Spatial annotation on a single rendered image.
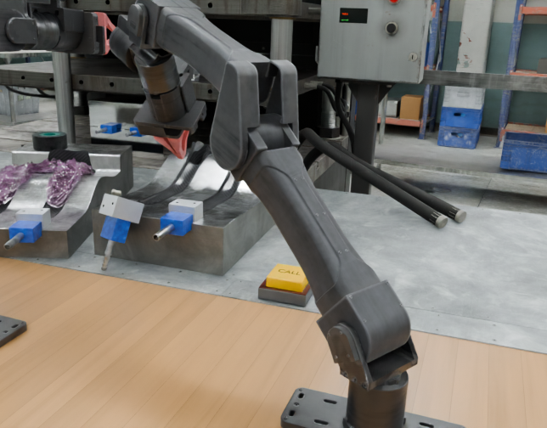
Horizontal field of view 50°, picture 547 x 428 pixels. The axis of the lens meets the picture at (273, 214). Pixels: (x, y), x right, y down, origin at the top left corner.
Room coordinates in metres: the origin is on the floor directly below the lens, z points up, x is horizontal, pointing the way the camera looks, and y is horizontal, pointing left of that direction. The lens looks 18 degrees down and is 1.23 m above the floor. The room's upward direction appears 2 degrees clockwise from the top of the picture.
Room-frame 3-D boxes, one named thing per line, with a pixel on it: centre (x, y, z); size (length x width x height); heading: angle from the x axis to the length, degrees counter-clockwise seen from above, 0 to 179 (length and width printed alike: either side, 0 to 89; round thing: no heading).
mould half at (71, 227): (1.25, 0.50, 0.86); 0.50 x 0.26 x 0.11; 0
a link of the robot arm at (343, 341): (0.55, -0.11, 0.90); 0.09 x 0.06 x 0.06; 131
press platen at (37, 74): (2.24, 0.43, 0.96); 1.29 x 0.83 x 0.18; 73
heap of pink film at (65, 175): (1.24, 0.49, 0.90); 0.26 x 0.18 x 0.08; 0
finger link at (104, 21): (1.06, 0.32, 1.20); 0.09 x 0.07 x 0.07; 161
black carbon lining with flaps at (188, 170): (1.21, 0.15, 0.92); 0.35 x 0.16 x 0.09; 163
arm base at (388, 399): (0.55, -0.12, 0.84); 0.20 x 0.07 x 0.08; 71
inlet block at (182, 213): (0.95, 0.17, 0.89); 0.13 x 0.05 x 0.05; 163
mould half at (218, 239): (1.22, 0.13, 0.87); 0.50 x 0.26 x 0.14; 163
